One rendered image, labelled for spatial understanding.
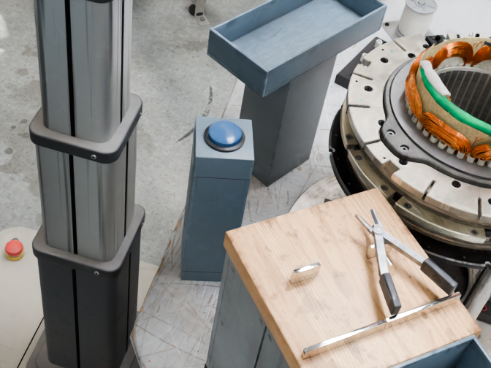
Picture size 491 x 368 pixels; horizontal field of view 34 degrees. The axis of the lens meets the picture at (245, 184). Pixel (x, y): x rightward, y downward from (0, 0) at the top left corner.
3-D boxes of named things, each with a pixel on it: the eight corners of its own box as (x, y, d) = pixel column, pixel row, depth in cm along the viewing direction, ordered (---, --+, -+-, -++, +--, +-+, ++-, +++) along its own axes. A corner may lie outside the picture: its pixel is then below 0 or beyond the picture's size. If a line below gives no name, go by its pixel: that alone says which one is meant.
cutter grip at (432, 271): (454, 292, 80) (459, 283, 79) (448, 296, 80) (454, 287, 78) (424, 266, 82) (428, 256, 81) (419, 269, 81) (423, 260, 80)
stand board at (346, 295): (474, 342, 81) (483, 330, 79) (311, 408, 74) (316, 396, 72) (372, 200, 92) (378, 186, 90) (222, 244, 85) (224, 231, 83)
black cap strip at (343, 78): (394, 56, 154) (397, 47, 152) (357, 95, 145) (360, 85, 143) (372, 44, 155) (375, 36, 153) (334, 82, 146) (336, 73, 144)
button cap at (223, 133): (240, 125, 98) (241, 120, 98) (241, 149, 96) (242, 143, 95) (207, 123, 98) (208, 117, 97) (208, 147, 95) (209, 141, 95)
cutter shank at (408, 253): (425, 263, 81) (427, 259, 81) (421, 267, 80) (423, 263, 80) (376, 229, 84) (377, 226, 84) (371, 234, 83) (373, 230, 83)
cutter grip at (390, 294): (397, 315, 77) (402, 306, 76) (390, 315, 77) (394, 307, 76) (386, 280, 80) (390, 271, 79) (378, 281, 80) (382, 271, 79)
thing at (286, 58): (298, 109, 140) (332, -32, 119) (344, 144, 136) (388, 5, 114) (192, 174, 127) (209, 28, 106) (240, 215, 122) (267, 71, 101)
